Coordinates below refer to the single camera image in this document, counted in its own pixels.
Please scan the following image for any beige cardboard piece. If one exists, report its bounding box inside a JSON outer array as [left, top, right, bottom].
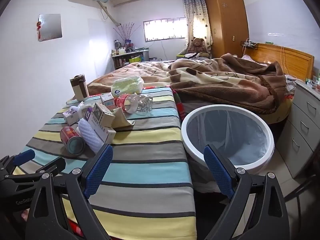
[[111, 107, 135, 130]]

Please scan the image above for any purple white medicine box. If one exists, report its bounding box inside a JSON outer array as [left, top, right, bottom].
[[62, 106, 83, 126]]

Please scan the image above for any patterned curtain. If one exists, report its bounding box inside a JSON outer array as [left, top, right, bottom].
[[181, 0, 213, 53]]

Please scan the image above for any red plaid cloth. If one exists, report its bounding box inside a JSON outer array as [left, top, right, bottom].
[[172, 89, 187, 130]]

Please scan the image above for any group of small boxes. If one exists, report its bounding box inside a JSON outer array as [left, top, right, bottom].
[[305, 71, 320, 90]]

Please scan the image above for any clear bottle red label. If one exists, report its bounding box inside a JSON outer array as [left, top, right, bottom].
[[114, 94, 153, 117]]

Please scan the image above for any green tissue pack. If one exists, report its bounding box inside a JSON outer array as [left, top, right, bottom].
[[111, 76, 144, 98]]

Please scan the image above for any brown cream thermos cup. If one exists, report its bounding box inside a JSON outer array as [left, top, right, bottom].
[[69, 74, 90, 100]]

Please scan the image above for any white blue medicine box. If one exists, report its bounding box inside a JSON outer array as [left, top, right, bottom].
[[86, 120, 117, 145]]

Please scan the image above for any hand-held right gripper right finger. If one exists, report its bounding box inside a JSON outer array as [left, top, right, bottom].
[[203, 145, 290, 240]]

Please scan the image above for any wooden bed headboard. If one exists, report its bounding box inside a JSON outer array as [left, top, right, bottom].
[[241, 42, 315, 80]]

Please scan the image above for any red drink can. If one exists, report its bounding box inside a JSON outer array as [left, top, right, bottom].
[[60, 126, 85, 155]]

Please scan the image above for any small red white carton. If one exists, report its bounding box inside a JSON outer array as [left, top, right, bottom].
[[100, 93, 116, 110]]

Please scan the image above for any grey white medicine box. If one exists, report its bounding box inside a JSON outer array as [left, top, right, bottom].
[[93, 102, 116, 128]]

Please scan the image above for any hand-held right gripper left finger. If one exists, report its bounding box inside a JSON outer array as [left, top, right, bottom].
[[25, 144, 114, 240]]

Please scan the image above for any barred window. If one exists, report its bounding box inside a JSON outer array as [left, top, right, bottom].
[[143, 17, 187, 42]]

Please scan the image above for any wooden wardrobe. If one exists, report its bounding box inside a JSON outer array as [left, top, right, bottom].
[[205, 0, 250, 59]]

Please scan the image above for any grey drawer nightstand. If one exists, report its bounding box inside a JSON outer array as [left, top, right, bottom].
[[281, 79, 320, 179]]

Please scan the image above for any white pink cloth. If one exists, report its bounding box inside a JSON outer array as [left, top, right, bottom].
[[242, 54, 268, 67]]

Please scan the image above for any white box purple stripe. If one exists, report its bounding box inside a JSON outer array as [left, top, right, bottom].
[[84, 106, 95, 124]]

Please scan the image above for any white round trash bin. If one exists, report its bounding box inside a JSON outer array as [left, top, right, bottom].
[[180, 104, 275, 174]]

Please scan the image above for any purple branch decoration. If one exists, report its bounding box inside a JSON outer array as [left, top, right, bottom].
[[113, 22, 137, 43]]

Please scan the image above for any dark metal chair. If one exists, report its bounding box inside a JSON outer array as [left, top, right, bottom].
[[282, 172, 320, 230]]

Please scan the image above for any cluttered small desk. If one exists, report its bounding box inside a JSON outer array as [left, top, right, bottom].
[[112, 47, 150, 70]]

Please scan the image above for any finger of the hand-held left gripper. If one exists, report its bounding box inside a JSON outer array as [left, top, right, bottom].
[[0, 157, 67, 209], [0, 149, 36, 178]]

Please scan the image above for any silver wall mirror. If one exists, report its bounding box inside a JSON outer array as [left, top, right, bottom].
[[38, 14, 62, 42]]

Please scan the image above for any brown teddy bear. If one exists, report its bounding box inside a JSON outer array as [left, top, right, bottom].
[[187, 37, 210, 58]]

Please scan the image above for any red hanging ornament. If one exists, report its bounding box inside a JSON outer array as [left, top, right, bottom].
[[36, 15, 42, 42]]

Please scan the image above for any white wrapped pipe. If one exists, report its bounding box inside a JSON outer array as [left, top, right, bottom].
[[100, 2, 123, 27]]

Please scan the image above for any black wire wall shelf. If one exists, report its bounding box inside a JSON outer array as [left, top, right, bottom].
[[240, 39, 258, 50]]

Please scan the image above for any group of small bottles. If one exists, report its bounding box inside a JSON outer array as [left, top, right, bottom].
[[112, 39, 137, 57]]

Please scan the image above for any translucent bin liner bag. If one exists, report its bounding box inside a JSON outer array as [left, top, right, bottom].
[[186, 110, 269, 167]]

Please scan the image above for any brown patterned blanket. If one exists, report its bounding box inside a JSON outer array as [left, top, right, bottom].
[[86, 52, 288, 114]]

